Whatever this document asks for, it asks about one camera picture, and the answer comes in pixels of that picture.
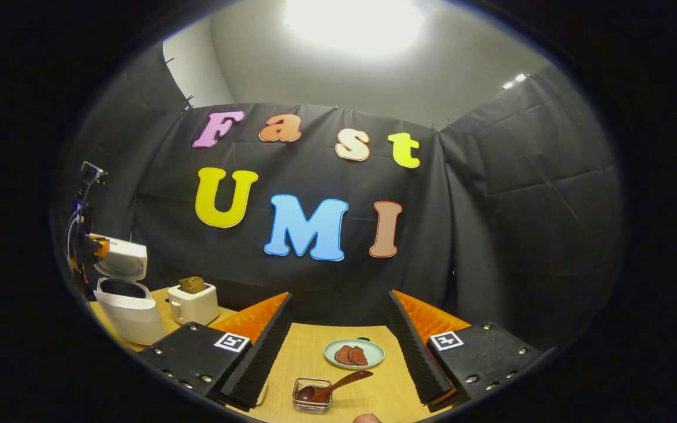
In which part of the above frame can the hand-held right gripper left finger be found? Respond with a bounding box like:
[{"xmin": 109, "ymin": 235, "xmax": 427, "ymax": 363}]
[{"xmin": 138, "ymin": 291, "xmax": 294, "ymax": 412}]

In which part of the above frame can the white toaster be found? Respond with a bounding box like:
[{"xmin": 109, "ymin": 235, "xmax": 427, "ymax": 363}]
[{"xmin": 167, "ymin": 282, "xmax": 220, "ymax": 327}]

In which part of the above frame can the white rice cooker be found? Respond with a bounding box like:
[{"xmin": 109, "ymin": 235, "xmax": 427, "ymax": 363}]
[{"xmin": 93, "ymin": 235, "xmax": 169, "ymax": 346}]

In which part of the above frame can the light green plate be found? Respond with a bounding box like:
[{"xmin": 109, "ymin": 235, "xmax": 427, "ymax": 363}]
[{"xmin": 323, "ymin": 338, "xmax": 386, "ymax": 370}]

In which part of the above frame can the metal wire chopstick holder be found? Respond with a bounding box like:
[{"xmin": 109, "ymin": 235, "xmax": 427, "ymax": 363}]
[{"xmin": 292, "ymin": 377, "xmax": 333, "ymax": 414}]

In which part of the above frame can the large ceiling light panel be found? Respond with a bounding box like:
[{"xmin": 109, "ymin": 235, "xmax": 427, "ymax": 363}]
[{"xmin": 284, "ymin": 0, "xmax": 427, "ymax": 56}]

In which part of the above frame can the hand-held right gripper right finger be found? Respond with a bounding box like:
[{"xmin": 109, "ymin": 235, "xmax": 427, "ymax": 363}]
[{"xmin": 386, "ymin": 288, "xmax": 543, "ymax": 412}]

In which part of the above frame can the brown wooden spoon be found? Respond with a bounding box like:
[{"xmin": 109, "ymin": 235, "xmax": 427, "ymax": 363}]
[{"xmin": 296, "ymin": 370, "xmax": 374, "ymax": 404}]

